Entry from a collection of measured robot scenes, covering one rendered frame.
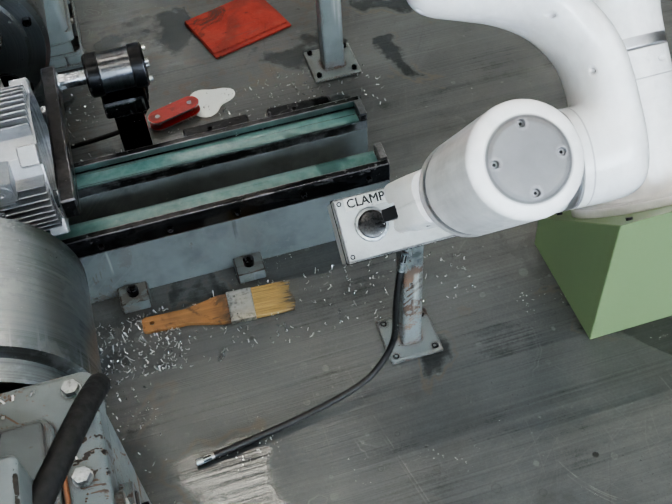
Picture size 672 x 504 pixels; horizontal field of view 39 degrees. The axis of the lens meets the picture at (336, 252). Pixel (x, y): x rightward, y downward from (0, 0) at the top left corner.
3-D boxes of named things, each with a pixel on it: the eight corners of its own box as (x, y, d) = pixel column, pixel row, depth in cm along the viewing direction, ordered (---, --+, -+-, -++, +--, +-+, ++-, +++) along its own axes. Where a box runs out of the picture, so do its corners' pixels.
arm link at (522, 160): (523, 121, 78) (415, 142, 77) (586, 83, 65) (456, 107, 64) (545, 221, 78) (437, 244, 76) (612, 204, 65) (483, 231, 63)
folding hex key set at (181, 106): (155, 134, 151) (152, 126, 149) (146, 123, 153) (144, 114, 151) (204, 112, 153) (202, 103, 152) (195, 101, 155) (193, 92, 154)
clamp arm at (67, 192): (41, 86, 129) (60, 221, 113) (34, 69, 126) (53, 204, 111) (67, 80, 129) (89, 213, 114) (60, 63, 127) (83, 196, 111)
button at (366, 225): (360, 242, 102) (363, 240, 100) (353, 215, 102) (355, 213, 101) (387, 235, 103) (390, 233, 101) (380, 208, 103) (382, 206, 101)
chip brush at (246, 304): (145, 343, 126) (143, 339, 125) (141, 313, 129) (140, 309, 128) (297, 310, 128) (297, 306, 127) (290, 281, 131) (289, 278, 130)
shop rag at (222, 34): (257, -7, 173) (256, -12, 172) (292, 26, 166) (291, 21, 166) (184, 24, 168) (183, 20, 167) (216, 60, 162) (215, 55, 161)
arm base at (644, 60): (669, 182, 131) (641, 50, 129) (762, 179, 113) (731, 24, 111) (546, 217, 127) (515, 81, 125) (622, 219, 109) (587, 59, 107)
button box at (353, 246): (342, 267, 106) (348, 264, 101) (325, 205, 106) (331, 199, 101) (486, 228, 108) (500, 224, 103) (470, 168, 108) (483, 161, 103)
